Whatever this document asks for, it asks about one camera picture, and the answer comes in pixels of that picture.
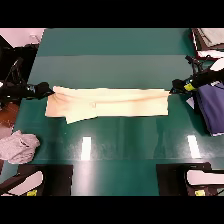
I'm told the dark blue garment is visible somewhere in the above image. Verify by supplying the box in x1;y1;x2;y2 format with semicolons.
194;82;224;137

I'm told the cream shirt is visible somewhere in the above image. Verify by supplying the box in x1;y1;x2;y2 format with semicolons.
44;85;171;125

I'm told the grey garment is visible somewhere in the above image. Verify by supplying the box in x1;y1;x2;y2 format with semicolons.
0;129;41;165

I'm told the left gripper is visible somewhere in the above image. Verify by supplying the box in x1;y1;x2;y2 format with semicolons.
34;81;55;101

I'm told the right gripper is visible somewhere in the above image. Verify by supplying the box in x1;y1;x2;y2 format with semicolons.
169;78;188;95

